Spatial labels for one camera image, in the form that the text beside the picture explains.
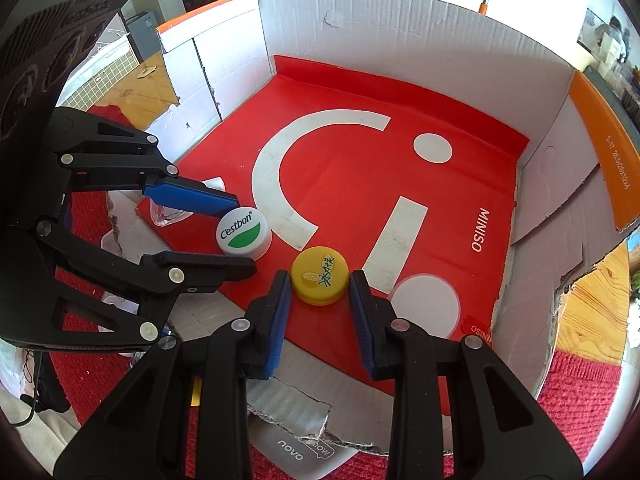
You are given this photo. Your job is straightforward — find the yellow bottle cap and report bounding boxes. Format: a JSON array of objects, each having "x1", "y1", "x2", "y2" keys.
[{"x1": 291, "y1": 246, "x2": 351, "y2": 307}]

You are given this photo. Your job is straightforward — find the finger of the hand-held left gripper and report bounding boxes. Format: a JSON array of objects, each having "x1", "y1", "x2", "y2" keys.
[
  {"x1": 50, "y1": 107, "x2": 240, "y2": 220},
  {"x1": 35, "y1": 217, "x2": 259, "y2": 352}
]

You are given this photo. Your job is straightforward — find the cluttered dresser with blue cloth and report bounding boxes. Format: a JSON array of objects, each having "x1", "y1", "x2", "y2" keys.
[{"x1": 600, "y1": 60, "x2": 640, "y2": 111}]

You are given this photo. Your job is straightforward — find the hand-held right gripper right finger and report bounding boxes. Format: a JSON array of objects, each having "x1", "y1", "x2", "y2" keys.
[{"x1": 348, "y1": 270, "x2": 586, "y2": 480}]

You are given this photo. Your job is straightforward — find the white bottle cap green label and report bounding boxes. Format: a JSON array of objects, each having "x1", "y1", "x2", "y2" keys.
[{"x1": 216, "y1": 206, "x2": 273, "y2": 261}]

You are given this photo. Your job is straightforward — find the red woven mat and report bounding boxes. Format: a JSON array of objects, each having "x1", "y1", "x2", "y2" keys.
[{"x1": 47, "y1": 105, "x2": 633, "y2": 480}]

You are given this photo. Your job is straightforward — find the wall mirror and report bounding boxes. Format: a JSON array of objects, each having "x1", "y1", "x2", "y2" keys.
[{"x1": 577, "y1": 5, "x2": 633, "y2": 63}]

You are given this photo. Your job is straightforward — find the black cable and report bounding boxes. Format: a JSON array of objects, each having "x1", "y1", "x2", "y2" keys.
[{"x1": 10, "y1": 347, "x2": 51, "y2": 428}]

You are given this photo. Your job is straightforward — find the small clear plastic bottle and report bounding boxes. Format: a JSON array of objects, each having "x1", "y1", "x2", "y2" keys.
[{"x1": 149, "y1": 176, "x2": 227, "y2": 229}]

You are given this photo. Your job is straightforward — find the grey storage cabinet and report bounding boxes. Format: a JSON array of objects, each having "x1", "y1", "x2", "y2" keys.
[{"x1": 122, "y1": 10, "x2": 161, "y2": 61}]

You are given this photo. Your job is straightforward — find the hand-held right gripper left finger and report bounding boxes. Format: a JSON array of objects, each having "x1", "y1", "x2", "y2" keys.
[{"x1": 52, "y1": 270, "x2": 294, "y2": 480}]

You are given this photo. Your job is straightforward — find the red paper liner white print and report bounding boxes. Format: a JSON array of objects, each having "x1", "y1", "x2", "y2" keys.
[{"x1": 135, "y1": 55, "x2": 531, "y2": 396}]

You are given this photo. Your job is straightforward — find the white and orange cardboard box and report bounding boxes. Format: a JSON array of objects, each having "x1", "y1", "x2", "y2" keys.
[{"x1": 102, "y1": 0, "x2": 640, "y2": 461}]

